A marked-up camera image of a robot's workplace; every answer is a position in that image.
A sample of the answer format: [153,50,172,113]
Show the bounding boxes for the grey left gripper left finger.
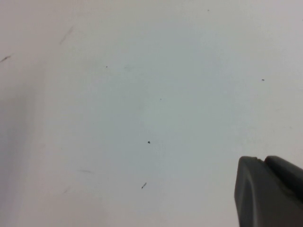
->
[233,155,303,227]

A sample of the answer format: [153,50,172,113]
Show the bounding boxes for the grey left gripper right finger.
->
[263,155,303,203]

